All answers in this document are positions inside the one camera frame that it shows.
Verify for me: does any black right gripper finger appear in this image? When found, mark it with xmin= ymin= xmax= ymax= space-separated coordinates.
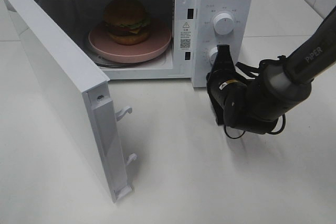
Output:
xmin=212 ymin=102 xmax=225 ymax=125
xmin=214 ymin=45 xmax=235 ymax=71

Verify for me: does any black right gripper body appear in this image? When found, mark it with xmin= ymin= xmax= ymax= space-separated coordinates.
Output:
xmin=206 ymin=62 xmax=248 ymax=109

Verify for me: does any burger with lettuce and cheese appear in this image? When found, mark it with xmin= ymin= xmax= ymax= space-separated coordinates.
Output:
xmin=103 ymin=0 xmax=151 ymax=46

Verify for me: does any pink round plate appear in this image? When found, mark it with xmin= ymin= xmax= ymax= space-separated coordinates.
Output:
xmin=88 ymin=19 xmax=172 ymax=63

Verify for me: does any white microwave door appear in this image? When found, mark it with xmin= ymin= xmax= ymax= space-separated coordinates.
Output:
xmin=4 ymin=0 xmax=136 ymax=201

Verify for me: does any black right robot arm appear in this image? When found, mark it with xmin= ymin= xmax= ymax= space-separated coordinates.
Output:
xmin=206 ymin=9 xmax=335 ymax=135

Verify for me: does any upper white power knob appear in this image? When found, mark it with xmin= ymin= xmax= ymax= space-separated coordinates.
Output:
xmin=213 ymin=12 xmax=235 ymax=35

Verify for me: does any white microwave oven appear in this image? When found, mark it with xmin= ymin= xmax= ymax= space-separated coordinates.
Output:
xmin=34 ymin=0 xmax=251 ymax=87

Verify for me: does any black right camera cable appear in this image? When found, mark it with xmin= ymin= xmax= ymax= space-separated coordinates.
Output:
xmin=223 ymin=62 xmax=287 ymax=140

